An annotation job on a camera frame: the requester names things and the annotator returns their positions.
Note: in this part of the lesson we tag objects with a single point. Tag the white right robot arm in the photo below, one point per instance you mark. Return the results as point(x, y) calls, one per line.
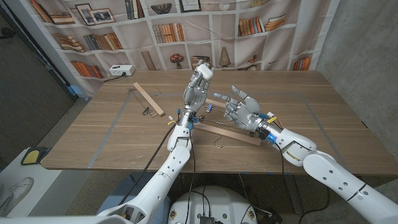
point(335, 177)

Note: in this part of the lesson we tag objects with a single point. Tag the white floor platform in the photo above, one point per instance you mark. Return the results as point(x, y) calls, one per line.
point(43, 186)

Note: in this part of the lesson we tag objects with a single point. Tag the white power strip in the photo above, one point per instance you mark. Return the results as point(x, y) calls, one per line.
point(121, 70)

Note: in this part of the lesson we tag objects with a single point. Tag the wooden clip hanger, twisted rod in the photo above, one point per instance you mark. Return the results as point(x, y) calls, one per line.
point(230, 133)

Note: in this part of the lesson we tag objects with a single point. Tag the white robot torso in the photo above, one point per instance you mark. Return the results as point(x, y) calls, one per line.
point(211, 202)

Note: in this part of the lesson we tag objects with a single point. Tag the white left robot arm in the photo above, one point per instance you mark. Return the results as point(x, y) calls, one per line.
point(155, 183)

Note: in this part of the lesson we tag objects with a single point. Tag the printed bookshelf backdrop cloth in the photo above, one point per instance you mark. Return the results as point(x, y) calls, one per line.
point(199, 46)

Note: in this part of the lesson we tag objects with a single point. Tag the white AirPods case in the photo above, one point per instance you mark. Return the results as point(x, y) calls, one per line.
point(205, 71)

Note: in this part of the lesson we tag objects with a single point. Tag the yellow and black pedal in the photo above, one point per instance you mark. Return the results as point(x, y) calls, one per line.
point(31, 155)

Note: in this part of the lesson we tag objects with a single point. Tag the grey table leg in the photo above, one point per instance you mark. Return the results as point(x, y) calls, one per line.
point(293, 193)

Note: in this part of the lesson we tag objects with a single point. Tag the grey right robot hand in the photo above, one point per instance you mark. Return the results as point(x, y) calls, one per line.
point(245, 113)

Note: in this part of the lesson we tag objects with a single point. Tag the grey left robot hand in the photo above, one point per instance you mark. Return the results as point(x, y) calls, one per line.
point(194, 93)

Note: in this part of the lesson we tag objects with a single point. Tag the wooden clip hanger, blue clip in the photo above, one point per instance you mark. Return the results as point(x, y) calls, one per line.
point(214, 104)

